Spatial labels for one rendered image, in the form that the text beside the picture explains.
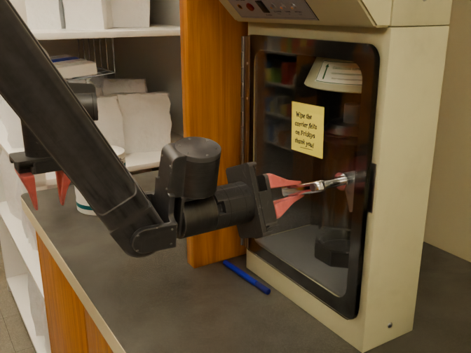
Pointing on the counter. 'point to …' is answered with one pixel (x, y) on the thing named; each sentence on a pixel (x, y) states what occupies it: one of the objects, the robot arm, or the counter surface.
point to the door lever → (340, 181)
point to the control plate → (303, 12)
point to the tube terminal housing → (386, 168)
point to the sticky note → (308, 129)
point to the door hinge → (242, 111)
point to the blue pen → (247, 277)
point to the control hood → (334, 13)
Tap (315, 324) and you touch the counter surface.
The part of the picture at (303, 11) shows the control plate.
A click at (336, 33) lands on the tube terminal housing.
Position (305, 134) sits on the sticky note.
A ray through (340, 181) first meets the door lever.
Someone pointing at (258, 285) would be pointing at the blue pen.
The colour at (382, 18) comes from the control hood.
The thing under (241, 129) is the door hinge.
